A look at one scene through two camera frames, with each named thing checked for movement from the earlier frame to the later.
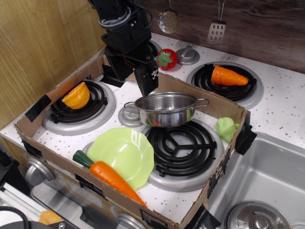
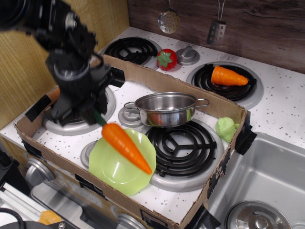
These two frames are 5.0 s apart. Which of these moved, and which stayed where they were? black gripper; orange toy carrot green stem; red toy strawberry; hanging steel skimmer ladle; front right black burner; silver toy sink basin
Moved: black gripper; orange toy carrot green stem
Stayed: red toy strawberry; silver toy sink basin; hanging steel skimmer ladle; front right black burner
